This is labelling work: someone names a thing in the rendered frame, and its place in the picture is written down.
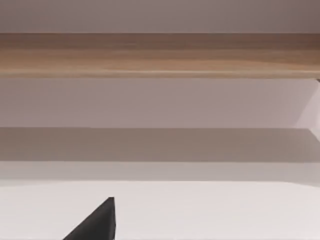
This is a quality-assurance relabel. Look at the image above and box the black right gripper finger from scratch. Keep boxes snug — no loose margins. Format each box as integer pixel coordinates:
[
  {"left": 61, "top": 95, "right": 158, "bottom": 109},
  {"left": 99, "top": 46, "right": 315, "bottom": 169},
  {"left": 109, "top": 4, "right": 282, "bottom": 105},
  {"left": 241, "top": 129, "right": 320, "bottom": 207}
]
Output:
[{"left": 62, "top": 196, "right": 118, "bottom": 240}]

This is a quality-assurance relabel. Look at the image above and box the wooden shelf board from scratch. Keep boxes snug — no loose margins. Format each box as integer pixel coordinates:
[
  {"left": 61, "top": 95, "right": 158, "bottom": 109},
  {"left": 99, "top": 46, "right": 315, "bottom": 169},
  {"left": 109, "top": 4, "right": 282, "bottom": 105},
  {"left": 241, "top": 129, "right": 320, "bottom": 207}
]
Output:
[{"left": 0, "top": 32, "right": 320, "bottom": 80}]

